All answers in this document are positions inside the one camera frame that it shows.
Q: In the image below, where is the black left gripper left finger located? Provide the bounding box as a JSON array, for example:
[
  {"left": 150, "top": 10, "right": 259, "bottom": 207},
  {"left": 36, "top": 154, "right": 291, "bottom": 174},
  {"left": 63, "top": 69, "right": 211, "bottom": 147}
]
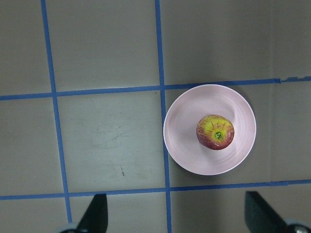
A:
[{"left": 76, "top": 194, "right": 108, "bottom": 233}]

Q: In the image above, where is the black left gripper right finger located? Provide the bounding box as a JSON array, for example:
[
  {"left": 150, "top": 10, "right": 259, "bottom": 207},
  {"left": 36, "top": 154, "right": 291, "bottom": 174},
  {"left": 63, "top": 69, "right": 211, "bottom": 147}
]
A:
[{"left": 244, "top": 191, "right": 292, "bottom": 233}]

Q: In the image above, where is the red yellow apple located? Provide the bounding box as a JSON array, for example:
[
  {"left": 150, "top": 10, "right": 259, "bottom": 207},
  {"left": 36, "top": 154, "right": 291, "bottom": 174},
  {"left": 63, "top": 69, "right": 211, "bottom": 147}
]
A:
[{"left": 196, "top": 115, "right": 235, "bottom": 150}]

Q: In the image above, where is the pink plate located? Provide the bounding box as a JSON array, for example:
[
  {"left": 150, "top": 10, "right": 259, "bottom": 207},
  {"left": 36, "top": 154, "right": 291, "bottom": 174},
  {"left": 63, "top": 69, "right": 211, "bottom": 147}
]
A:
[{"left": 163, "top": 84, "right": 256, "bottom": 175}]

